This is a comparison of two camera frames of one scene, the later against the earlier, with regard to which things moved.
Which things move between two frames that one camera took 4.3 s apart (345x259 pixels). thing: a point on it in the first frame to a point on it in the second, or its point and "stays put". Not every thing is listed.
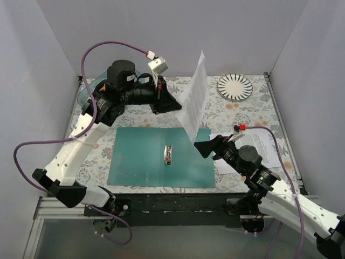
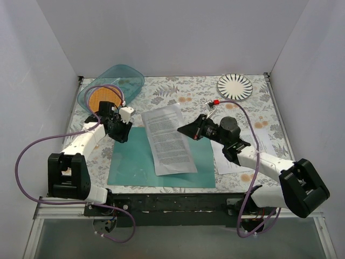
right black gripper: x=218 y=150 to x=200 y=129
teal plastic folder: x=160 y=157 stays put
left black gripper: x=157 y=95 to x=120 y=130
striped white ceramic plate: x=234 y=87 stays put
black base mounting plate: x=154 y=210 stays put
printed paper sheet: x=262 y=139 stays put
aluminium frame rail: x=53 y=208 stays put
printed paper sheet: x=193 y=101 to x=170 y=148
